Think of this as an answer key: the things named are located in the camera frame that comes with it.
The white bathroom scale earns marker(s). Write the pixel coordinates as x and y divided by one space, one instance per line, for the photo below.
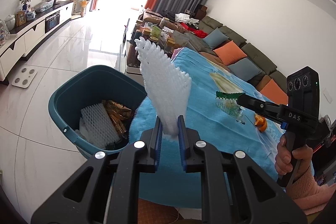
24 77

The white tissue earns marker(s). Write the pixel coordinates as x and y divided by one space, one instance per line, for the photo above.
82 131

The gold foil snack bag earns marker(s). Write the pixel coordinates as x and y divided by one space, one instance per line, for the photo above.
120 116

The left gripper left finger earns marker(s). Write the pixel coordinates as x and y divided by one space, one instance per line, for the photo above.
105 188

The cluttered coffee table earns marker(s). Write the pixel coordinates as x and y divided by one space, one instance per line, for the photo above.
162 37

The white foam fruit net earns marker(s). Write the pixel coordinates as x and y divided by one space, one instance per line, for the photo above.
102 133

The green brown sectional sofa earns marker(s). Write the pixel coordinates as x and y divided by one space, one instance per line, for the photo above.
268 67

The pile of clothes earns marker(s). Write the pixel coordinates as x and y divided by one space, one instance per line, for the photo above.
189 21

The green clear snack wrapper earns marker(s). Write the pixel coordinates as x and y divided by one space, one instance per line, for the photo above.
227 102

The blue cushion far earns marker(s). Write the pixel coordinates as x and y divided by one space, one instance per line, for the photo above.
215 38

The person's right hand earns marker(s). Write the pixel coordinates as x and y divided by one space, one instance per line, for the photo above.
283 158

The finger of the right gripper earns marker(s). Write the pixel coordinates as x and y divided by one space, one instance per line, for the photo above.
270 113
251 102

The orange cushion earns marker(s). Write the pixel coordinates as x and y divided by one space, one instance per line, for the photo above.
230 53
273 92

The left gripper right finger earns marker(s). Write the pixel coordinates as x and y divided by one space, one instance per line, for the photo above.
234 188

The white black TV cabinet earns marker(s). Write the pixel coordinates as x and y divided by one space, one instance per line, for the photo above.
26 39

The orange cushion near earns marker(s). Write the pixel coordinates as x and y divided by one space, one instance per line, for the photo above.
273 92

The orange peel piece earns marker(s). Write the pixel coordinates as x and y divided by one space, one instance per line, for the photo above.
260 123

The blue cushion near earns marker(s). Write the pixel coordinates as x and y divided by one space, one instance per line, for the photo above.
245 69

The blue cushion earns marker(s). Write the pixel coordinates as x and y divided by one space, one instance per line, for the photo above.
215 38
245 69

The blue floral tablecloth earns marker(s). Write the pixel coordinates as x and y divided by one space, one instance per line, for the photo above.
170 185

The orange cushion far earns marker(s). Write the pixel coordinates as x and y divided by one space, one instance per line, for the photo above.
230 53

